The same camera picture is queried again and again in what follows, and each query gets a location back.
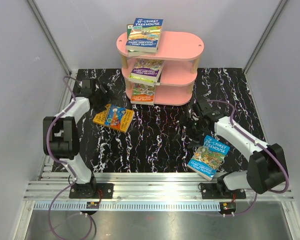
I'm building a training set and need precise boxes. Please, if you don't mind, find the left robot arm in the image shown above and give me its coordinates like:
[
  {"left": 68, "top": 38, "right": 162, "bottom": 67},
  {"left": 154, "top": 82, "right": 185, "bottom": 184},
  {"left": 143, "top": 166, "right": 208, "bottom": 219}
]
[{"left": 43, "top": 78, "right": 115, "bottom": 199}]

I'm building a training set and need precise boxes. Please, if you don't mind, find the dark brown paperback book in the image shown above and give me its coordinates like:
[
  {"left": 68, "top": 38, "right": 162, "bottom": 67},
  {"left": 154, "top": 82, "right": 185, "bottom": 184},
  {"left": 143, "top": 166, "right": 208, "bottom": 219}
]
[{"left": 156, "top": 76, "right": 161, "bottom": 86}]

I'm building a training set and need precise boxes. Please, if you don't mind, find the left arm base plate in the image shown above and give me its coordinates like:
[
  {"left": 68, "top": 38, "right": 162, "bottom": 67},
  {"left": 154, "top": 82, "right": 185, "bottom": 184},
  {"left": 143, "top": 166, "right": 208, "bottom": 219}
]
[{"left": 69, "top": 183, "right": 115, "bottom": 200}]

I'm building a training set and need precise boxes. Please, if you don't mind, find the pink three-tier shelf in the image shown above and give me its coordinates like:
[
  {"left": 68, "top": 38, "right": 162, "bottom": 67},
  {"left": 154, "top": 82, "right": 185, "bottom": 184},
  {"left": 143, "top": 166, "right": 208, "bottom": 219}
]
[{"left": 116, "top": 31, "right": 205, "bottom": 107}]

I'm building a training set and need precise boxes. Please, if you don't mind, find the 78-storey treehouse orange book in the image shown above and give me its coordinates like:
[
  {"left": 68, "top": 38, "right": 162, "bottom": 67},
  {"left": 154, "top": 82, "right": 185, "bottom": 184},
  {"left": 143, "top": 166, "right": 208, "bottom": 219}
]
[{"left": 130, "top": 83, "right": 156, "bottom": 106}]

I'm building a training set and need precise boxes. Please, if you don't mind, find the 65-storey treehouse green book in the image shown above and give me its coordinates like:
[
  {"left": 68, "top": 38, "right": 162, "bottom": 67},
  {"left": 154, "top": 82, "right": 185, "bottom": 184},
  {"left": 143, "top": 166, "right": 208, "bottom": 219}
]
[{"left": 128, "top": 76, "right": 158, "bottom": 87}]

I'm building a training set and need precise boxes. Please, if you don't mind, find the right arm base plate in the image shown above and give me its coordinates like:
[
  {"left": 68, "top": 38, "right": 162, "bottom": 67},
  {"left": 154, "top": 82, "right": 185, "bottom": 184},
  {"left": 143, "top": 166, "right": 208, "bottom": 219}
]
[{"left": 198, "top": 182, "right": 247, "bottom": 200}]

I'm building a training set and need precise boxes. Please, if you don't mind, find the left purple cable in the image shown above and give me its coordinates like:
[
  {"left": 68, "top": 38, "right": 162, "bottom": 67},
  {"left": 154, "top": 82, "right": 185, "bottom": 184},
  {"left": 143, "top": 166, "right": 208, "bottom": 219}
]
[{"left": 46, "top": 76, "right": 96, "bottom": 240}]

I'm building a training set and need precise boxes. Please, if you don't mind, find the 130-storey treehouse orange book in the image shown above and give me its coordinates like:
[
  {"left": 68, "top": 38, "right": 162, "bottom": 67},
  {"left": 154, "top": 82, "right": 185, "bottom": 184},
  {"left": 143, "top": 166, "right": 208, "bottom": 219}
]
[{"left": 93, "top": 104, "right": 135, "bottom": 133}]

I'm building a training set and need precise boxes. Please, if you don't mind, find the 26-storey treehouse blue book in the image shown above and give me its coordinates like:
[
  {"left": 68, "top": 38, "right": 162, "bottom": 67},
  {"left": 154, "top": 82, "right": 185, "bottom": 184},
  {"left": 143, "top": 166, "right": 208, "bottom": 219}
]
[{"left": 187, "top": 135, "right": 230, "bottom": 181}]

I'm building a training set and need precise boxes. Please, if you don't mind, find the green paperback book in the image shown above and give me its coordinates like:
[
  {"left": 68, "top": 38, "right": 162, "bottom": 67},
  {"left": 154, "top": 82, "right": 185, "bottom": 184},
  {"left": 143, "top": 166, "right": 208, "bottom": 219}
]
[{"left": 125, "top": 24, "right": 160, "bottom": 57}]

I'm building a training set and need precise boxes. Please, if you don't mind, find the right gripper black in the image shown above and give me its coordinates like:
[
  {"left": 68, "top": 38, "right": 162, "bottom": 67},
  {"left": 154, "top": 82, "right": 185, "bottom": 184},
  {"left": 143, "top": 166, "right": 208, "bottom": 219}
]
[{"left": 172, "top": 115, "right": 209, "bottom": 149}]

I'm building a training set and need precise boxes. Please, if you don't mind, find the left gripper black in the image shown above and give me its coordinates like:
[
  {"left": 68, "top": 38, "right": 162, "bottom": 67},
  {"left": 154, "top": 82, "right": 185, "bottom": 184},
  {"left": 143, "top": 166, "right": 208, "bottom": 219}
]
[{"left": 92, "top": 83, "right": 118, "bottom": 114}]

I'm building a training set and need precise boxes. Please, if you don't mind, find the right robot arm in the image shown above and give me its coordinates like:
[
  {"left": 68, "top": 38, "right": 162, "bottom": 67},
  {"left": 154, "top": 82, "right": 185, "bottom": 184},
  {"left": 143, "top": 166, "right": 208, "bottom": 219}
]
[{"left": 179, "top": 101, "right": 290, "bottom": 199}]

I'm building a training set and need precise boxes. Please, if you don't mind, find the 52-storey treehouse purple book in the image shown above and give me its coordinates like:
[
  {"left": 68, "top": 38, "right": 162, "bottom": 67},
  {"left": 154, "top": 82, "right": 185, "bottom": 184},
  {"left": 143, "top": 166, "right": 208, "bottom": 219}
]
[{"left": 129, "top": 58, "right": 165, "bottom": 82}]

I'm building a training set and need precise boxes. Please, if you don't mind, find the aluminium mounting rail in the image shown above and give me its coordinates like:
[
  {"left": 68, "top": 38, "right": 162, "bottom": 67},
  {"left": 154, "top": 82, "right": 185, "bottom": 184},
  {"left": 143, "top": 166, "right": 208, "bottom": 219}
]
[{"left": 23, "top": 172, "right": 295, "bottom": 211}]

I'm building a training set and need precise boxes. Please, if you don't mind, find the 91-storey treehouse blue book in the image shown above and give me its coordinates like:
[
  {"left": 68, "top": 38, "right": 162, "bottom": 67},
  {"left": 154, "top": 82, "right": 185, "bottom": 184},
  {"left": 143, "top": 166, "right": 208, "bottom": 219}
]
[{"left": 125, "top": 17, "right": 164, "bottom": 53}]

